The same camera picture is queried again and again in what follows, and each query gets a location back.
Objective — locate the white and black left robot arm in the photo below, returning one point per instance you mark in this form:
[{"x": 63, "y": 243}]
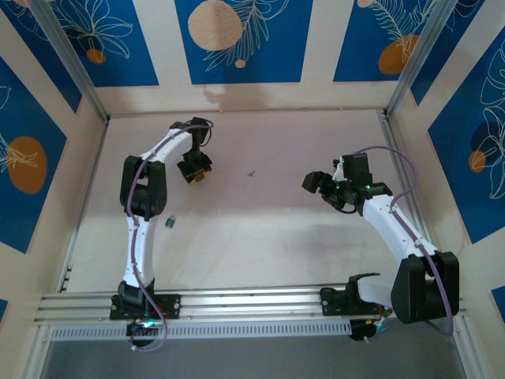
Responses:
[{"x": 138, "y": 245}]

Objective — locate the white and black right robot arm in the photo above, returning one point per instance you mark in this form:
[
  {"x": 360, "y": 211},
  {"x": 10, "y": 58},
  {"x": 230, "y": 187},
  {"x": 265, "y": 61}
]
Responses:
[{"x": 394, "y": 229}]

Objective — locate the grey metal sheet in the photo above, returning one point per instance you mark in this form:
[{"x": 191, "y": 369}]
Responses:
[{"x": 252, "y": 359}]

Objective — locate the aluminium table side rail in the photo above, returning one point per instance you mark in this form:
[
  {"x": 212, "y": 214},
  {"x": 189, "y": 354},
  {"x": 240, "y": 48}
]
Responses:
[
  {"x": 85, "y": 197},
  {"x": 399, "y": 158}
]

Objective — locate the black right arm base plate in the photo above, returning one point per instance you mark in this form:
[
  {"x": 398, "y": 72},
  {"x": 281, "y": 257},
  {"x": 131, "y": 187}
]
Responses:
[{"x": 335, "y": 302}]

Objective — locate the aluminium frame post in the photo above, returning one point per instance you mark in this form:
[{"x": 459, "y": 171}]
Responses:
[
  {"x": 418, "y": 59},
  {"x": 71, "y": 63}
]

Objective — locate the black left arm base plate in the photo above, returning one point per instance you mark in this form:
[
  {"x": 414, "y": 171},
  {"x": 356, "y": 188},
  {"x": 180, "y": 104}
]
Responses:
[{"x": 169, "y": 306}]

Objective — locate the long aluminium mounting rail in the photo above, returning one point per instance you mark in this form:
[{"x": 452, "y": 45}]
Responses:
[{"x": 252, "y": 304}]

